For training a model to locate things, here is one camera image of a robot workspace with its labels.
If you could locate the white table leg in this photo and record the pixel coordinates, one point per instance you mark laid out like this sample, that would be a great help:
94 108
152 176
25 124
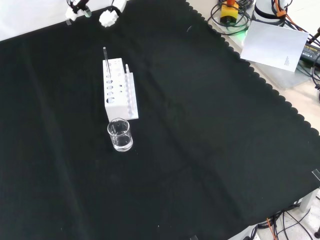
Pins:
308 201

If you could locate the clear cloth clip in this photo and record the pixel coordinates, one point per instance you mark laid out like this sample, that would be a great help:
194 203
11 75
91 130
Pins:
68 22
316 174
194 237

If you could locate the white test tube rack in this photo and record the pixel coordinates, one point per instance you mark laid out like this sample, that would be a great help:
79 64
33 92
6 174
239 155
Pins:
117 111

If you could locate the white paper sheet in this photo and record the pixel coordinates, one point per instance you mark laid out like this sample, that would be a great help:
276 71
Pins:
272 45

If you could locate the black table cloth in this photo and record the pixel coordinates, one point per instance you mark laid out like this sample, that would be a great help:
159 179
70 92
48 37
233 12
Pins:
200 125

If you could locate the yellow stop button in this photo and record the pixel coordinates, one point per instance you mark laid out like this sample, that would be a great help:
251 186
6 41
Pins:
228 12

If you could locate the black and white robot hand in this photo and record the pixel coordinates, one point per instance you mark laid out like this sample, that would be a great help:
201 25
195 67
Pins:
107 20

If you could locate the clear glass beaker with water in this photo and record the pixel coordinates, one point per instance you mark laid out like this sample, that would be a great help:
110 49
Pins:
120 145

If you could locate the black power adapter brick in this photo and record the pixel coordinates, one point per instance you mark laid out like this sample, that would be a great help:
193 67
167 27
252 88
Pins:
311 53

